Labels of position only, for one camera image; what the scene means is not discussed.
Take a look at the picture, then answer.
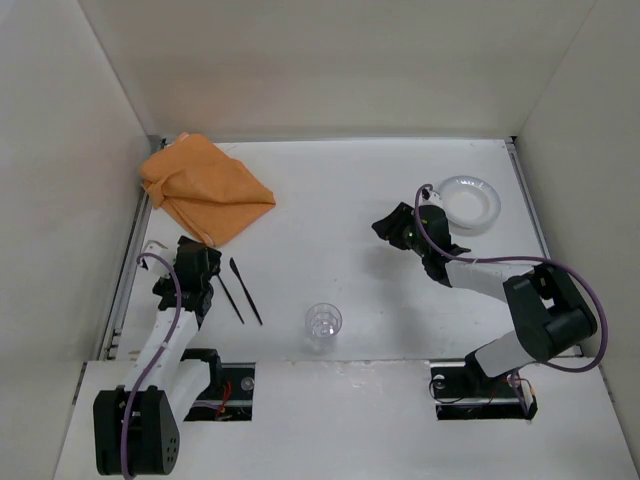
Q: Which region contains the clear plastic cup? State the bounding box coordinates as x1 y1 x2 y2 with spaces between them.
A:
305 303 343 355

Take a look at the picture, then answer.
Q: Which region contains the white round plate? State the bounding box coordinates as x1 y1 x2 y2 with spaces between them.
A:
437 176 502 230

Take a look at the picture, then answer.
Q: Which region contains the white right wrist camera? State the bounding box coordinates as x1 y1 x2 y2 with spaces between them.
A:
418 186 444 209

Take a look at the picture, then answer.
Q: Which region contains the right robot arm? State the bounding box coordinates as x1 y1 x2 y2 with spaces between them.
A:
371 203 599 390

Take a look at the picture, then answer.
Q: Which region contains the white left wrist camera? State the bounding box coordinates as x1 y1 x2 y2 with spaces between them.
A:
139 240 175 277

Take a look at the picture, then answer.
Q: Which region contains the black plastic fork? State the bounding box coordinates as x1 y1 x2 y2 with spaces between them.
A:
216 273 245 325

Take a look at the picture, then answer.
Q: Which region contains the right aluminium table rail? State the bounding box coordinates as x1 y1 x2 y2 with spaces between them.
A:
505 135 584 357

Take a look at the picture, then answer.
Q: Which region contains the orange cloth placemat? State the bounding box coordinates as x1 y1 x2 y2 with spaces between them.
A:
139 133 276 247

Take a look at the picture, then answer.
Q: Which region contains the aluminium table rail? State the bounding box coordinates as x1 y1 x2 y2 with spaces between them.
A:
88 134 167 360
505 135 584 357

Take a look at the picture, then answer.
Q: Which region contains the black plastic knife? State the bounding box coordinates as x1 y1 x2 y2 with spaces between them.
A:
229 257 264 326

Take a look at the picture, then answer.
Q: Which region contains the left aluminium table rail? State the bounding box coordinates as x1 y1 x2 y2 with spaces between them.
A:
88 134 167 360

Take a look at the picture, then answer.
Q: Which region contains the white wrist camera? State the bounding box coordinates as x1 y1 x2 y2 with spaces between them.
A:
139 240 175 277
418 186 444 209

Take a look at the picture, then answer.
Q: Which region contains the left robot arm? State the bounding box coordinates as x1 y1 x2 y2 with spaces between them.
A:
93 237 221 479

